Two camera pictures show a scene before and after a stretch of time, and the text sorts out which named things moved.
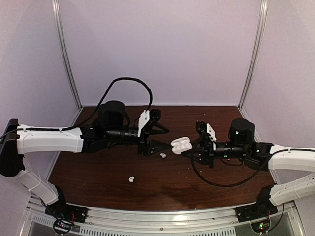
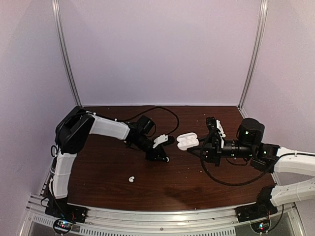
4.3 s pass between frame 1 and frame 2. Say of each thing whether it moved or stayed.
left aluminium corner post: stayed
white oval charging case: moved
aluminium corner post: stayed
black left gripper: moved
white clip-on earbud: stayed
